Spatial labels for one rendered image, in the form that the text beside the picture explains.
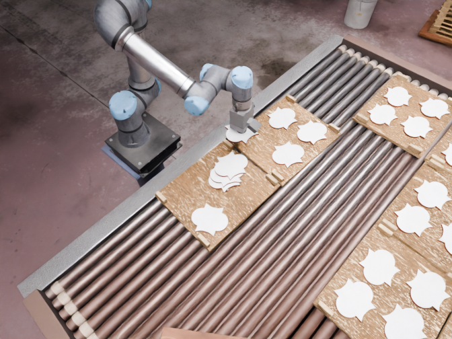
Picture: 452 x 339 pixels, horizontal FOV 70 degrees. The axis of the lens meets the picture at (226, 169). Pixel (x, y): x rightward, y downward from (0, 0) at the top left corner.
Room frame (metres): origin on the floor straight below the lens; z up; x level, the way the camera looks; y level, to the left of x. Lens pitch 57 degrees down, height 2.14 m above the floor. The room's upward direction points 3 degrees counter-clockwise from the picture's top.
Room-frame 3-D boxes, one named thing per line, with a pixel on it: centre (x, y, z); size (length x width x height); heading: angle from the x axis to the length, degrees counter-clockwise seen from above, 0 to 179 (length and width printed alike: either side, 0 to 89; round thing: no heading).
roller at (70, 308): (0.89, -0.10, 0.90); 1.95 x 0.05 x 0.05; 133
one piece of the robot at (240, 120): (0.88, -0.09, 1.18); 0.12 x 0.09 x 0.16; 56
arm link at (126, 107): (1.02, 0.42, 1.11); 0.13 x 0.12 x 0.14; 151
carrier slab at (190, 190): (0.69, 0.04, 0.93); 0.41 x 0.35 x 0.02; 131
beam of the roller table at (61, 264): (1.02, 0.02, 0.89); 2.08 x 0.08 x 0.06; 133
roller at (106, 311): (0.82, -0.17, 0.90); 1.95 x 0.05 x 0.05; 133
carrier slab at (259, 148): (0.96, -0.28, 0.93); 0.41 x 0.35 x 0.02; 130
